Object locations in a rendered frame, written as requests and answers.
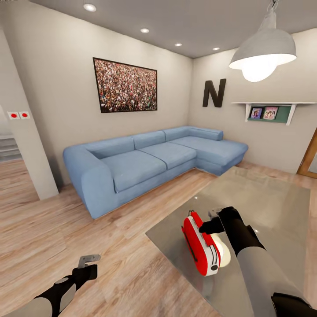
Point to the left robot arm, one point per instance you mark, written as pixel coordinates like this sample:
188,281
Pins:
54,300

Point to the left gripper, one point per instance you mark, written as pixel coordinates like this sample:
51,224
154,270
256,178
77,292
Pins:
87,273

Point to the electric switch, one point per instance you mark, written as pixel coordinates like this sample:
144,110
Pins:
24,115
13,115

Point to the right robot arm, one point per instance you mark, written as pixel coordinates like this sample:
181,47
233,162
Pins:
271,292

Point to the radio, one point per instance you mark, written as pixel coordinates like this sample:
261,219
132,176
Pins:
204,250

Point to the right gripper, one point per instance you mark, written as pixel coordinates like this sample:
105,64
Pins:
209,227

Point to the sofa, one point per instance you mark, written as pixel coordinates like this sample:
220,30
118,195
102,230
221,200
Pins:
111,173

